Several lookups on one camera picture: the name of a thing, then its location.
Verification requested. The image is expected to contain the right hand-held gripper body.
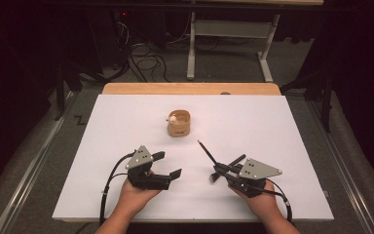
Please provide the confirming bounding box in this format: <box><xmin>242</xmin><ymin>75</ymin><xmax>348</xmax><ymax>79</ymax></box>
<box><xmin>227</xmin><ymin>157</ymin><xmax>283</xmax><ymax>199</ymax></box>

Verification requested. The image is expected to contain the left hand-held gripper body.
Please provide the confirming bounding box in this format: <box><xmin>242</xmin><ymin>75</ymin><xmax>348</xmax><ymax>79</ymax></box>
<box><xmin>125</xmin><ymin>144</ymin><xmax>173</xmax><ymax>191</ymax></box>

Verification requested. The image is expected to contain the thin black makeup brush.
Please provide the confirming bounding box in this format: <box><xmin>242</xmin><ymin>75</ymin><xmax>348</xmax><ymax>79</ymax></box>
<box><xmin>197</xmin><ymin>139</ymin><xmax>220</xmax><ymax>167</ymax></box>

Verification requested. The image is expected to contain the round wooden brush holder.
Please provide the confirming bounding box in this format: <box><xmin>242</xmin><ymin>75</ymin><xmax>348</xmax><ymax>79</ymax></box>
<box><xmin>167</xmin><ymin>109</ymin><xmax>192</xmax><ymax>137</ymax></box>

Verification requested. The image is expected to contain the person's right hand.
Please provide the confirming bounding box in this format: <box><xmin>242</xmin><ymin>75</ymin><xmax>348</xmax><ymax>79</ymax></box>
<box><xmin>228</xmin><ymin>179</ymin><xmax>279</xmax><ymax>221</ymax></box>

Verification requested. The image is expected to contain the person's left hand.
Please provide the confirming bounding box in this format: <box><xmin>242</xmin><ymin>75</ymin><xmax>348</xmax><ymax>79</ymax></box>
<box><xmin>114</xmin><ymin>169</ymin><xmax>162</xmax><ymax>219</ymax></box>

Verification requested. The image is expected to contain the white table board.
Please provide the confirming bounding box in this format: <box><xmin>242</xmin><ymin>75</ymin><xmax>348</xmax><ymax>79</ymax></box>
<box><xmin>52</xmin><ymin>94</ymin><xmax>335</xmax><ymax>223</ymax></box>

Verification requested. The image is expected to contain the light wooden table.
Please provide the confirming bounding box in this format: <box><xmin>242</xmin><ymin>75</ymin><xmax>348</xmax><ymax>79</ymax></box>
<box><xmin>101</xmin><ymin>82</ymin><xmax>281</xmax><ymax>97</ymax></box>

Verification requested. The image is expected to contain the black metal stand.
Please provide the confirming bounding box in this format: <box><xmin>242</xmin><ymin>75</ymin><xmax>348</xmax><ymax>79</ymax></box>
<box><xmin>53</xmin><ymin>61</ymin><xmax>83</xmax><ymax>122</ymax></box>
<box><xmin>280</xmin><ymin>69</ymin><xmax>334</xmax><ymax>134</ymax></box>

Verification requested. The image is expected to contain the white-framed desk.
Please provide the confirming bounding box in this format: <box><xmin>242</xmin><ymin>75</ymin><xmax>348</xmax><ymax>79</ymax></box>
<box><xmin>185</xmin><ymin>0</ymin><xmax>325</xmax><ymax>83</ymax></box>

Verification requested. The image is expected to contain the dark device with red light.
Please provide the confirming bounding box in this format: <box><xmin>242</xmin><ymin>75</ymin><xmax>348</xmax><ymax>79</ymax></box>
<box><xmin>110</xmin><ymin>9</ymin><xmax>134</xmax><ymax>66</ymax></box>

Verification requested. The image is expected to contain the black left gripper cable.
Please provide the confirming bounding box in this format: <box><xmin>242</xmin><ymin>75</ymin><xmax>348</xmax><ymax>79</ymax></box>
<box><xmin>73</xmin><ymin>150</ymin><xmax>138</xmax><ymax>234</ymax></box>

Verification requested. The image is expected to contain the tangle of black floor cables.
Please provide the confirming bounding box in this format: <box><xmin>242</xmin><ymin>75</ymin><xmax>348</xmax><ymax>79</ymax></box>
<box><xmin>115</xmin><ymin>19</ymin><xmax>172</xmax><ymax>84</ymax></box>

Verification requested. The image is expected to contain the metal floor rail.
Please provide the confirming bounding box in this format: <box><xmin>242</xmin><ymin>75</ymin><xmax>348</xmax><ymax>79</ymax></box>
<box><xmin>307</xmin><ymin>100</ymin><xmax>374</xmax><ymax>234</ymax></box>
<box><xmin>0</xmin><ymin>92</ymin><xmax>76</xmax><ymax>234</ymax></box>

